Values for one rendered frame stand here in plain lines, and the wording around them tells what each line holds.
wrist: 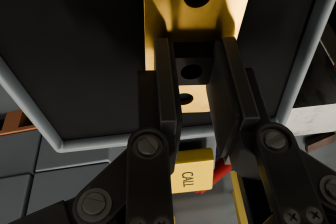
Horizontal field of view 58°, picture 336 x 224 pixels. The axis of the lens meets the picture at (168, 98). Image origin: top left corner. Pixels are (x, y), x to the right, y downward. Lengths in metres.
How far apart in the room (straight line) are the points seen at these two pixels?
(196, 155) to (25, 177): 1.75
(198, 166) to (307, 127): 0.23
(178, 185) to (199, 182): 0.02
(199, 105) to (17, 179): 1.84
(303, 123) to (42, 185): 1.61
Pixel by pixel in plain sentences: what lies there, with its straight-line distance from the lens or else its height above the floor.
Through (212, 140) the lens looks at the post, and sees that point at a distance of 0.24.
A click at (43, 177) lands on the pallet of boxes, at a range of 1.89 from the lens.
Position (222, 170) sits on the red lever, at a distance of 0.36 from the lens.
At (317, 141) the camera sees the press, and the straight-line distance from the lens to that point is 2.88.
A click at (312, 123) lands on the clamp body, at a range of 0.43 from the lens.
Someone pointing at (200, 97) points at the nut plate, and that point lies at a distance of 0.16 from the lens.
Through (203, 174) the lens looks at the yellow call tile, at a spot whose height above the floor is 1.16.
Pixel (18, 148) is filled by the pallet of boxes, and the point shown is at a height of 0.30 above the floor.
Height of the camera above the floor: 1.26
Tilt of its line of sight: 38 degrees down
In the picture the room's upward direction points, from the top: 175 degrees clockwise
